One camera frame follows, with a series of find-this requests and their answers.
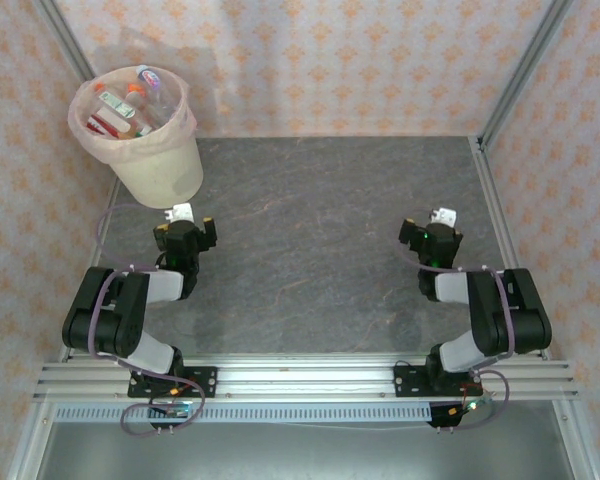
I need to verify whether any orange red label juice bottle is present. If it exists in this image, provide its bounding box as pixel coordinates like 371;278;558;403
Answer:
88;113;119;137

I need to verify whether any clear bottle green label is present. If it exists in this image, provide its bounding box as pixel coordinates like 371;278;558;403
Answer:
98;91;135;120

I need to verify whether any brown drink bottle white cap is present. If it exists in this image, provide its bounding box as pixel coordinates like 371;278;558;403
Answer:
126;83;150;111

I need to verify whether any clear bottle blue cap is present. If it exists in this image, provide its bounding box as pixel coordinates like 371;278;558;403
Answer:
135;63;176;126

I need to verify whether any white plastic waste bin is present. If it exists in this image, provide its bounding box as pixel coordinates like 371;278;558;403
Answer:
68;64;205;210

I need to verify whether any pink plastic bin liner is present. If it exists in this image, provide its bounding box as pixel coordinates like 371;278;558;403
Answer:
68;64;199;164

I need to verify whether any grey metal sheet panel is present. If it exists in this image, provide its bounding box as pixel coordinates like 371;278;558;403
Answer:
34;419;579;480

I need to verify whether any aluminium table side rail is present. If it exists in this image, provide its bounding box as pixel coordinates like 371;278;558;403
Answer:
58;179;124;362
472;135;551;361

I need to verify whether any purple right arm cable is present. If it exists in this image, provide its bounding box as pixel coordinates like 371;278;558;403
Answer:
398;239;520;431

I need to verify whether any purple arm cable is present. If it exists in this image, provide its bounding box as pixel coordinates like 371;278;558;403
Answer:
398;239;520;431
87;202;207;437

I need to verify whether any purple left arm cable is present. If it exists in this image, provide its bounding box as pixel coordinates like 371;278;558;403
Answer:
87;202;207;437

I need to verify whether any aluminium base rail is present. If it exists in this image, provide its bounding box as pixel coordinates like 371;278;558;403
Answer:
32;353;580;403

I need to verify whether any aluminium frame post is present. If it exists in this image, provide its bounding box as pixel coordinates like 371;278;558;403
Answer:
479;0;576;146
32;0;99;84

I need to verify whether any grey slotted cable duct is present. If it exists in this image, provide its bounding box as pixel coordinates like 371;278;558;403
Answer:
53;402;434;425

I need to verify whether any aluminium frame leg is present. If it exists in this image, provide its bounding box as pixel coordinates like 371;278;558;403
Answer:
7;402;56;480
552;399;599;480

